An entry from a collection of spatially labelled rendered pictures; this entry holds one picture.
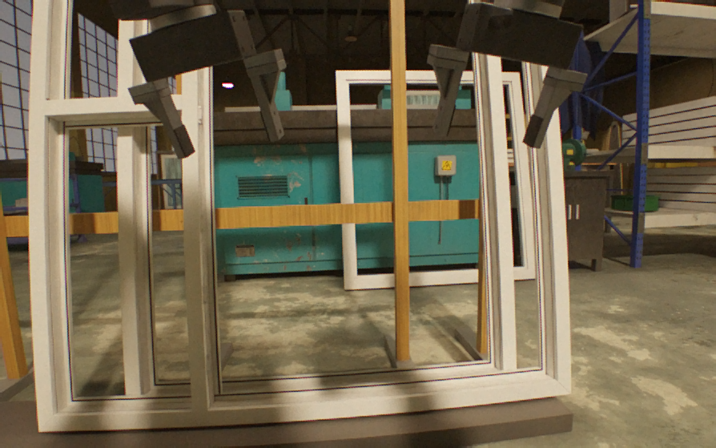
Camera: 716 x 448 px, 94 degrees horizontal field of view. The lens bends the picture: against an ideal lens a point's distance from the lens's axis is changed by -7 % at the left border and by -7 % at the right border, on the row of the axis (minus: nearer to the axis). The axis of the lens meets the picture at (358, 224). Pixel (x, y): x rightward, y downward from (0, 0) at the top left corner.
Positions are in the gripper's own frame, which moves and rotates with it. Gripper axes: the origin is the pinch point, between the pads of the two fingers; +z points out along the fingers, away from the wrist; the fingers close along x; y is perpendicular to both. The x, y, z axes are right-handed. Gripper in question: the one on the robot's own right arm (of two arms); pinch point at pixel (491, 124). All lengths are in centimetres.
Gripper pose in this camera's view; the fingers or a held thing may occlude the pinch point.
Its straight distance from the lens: 51.4
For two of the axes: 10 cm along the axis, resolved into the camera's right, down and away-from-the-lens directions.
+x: 9.8, 0.7, 1.7
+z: -1.4, 8.6, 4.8
